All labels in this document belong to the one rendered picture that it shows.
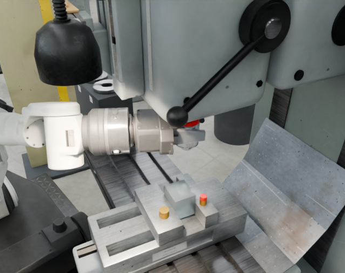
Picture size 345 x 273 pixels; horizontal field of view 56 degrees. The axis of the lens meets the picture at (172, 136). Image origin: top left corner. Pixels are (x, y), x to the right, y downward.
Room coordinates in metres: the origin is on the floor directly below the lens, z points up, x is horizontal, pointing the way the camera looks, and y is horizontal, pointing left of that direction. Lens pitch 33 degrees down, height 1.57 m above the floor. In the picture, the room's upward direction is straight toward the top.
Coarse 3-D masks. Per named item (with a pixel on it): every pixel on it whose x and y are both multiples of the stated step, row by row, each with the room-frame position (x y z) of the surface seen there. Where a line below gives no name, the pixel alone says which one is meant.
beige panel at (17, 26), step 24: (0, 0) 1.95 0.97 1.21; (24, 0) 2.01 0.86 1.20; (48, 0) 2.06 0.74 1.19; (0, 24) 1.93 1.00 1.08; (24, 24) 1.99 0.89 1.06; (0, 48) 1.92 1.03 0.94; (24, 48) 1.98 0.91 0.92; (24, 72) 1.96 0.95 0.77; (24, 96) 1.94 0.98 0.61; (48, 96) 2.01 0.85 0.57; (72, 96) 2.08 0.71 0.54; (24, 168) 1.90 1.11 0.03; (48, 168) 1.90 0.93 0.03
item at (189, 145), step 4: (188, 128) 0.51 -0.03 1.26; (192, 128) 0.51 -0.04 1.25; (196, 128) 0.51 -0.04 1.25; (180, 144) 0.51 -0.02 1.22; (184, 144) 0.51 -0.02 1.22; (188, 144) 0.51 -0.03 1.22; (192, 144) 0.51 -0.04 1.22; (196, 144) 0.52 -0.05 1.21; (184, 148) 0.51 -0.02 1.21; (188, 148) 0.51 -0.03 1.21
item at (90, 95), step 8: (104, 72) 1.09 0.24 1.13; (96, 80) 1.02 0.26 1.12; (104, 80) 1.02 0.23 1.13; (112, 80) 1.02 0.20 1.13; (80, 88) 1.02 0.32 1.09; (88, 88) 0.98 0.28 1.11; (96, 88) 0.96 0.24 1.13; (104, 88) 0.96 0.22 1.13; (112, 88) 0.96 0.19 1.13; (80, 96) 1.04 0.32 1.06; (88, 96) 0.97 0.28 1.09; (96, 96) 0.92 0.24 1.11; (104, 96) 0.92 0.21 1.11; (112, 96) 0.93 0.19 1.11; (80, 104) 1.05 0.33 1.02; (88, 104) 0.98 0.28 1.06; (96, 104) 0.92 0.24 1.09; (104, 104) 0.91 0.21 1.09; (112, 104) 0.93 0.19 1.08; (120, 104) 0.94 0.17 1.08; (128, 104) 0.96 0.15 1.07; (80, 112) 1.06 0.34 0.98; (88, 112) 0.99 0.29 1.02
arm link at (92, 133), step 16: (96, 112) 0.51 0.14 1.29; (48, 128) 0.49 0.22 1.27; (64, 128) 0.48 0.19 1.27; (80, 128) 0.49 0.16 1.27; (96, 128) 0.48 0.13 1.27; (48, 144) 0.48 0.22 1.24; (64, 144) 0.47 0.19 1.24; (80, 144) 0.48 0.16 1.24; (96, 144) 0.47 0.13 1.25; (48, 160) 0.47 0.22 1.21; (64, 160) 0.46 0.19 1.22; (80, 160) 0.48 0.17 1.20
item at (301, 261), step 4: (300, 260) 0.61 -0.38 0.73; (304, 260) 0.61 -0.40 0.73; (296, 264) 0.59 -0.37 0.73; (300, 264) 0.59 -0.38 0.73; (304, 264) 0.59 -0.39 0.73; (308, 264) 0.59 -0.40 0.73; (300, 268) 0.58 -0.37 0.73; (304, 268) 0.58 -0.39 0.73; (308, 268) 0.58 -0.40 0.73; (312, 268) 0.58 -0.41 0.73; (304, 272) 0.57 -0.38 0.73; (308, 272) 0.57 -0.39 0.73; (312, 272) 0.57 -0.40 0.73; (316, 272) 0.57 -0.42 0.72
